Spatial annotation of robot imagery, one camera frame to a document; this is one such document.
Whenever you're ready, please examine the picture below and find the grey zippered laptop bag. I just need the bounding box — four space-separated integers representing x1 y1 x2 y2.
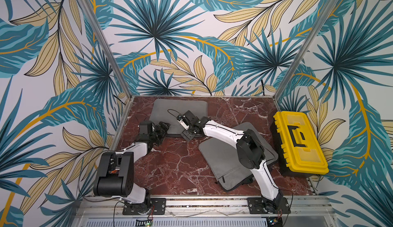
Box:
149 99 208 137

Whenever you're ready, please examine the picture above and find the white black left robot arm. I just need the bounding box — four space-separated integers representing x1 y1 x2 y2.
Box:
93 121 171 204

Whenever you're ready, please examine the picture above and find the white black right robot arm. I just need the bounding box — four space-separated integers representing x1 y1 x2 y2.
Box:
176 111 285 210

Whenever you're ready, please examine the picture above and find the yellow black toolbox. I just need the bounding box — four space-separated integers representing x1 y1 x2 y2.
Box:
270 111 329 178

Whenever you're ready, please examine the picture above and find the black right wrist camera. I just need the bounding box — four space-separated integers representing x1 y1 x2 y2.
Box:
177 115 189 130

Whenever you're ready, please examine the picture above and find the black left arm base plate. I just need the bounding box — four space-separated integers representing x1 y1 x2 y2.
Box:
122 196 167 216

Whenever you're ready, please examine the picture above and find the aluminium front rail frame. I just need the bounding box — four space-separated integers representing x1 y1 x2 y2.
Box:
71 195 339 227

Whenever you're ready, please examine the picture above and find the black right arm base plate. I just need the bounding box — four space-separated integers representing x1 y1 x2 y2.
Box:
247 196 291 215

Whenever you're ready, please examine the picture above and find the aluminium corner post left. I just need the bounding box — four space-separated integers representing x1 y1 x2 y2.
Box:
77 0 132 99

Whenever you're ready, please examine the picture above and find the aluminium corner post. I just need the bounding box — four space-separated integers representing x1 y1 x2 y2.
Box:
77 0 132 99
274 0 338 101

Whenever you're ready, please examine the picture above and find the aluminium corner post right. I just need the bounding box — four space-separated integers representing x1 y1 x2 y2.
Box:
274 0 338 101

